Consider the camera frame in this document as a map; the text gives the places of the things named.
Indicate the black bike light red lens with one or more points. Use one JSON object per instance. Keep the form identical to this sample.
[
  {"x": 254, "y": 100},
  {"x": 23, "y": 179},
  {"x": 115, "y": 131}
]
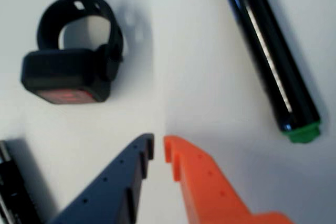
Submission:
[{"x": 65, "y": 69}]

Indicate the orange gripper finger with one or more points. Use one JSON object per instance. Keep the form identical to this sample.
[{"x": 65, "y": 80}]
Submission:
[{"x": 207, "y": 190}]

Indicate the small black cylinder battery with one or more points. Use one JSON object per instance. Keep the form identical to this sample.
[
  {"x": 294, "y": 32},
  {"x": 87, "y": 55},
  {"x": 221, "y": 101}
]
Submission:
[{"x": 13, "y": 195}]

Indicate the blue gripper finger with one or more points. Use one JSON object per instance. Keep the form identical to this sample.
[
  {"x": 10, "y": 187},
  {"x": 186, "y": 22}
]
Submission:
[{"x": 105, "y": 195}]

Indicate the black marker with green cap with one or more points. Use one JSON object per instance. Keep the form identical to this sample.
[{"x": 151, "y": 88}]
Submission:
[{"x": 262, "y": 37}]

